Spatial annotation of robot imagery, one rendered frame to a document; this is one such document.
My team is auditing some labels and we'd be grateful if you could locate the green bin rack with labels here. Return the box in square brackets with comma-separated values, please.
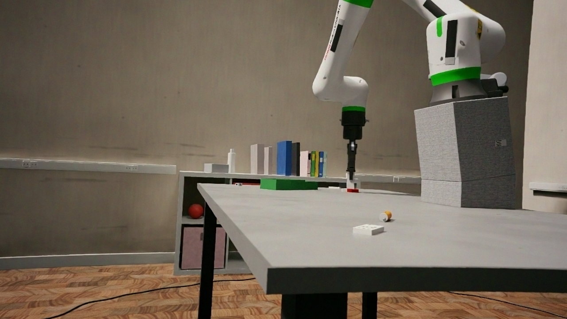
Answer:
[260, 179, 318, 190]

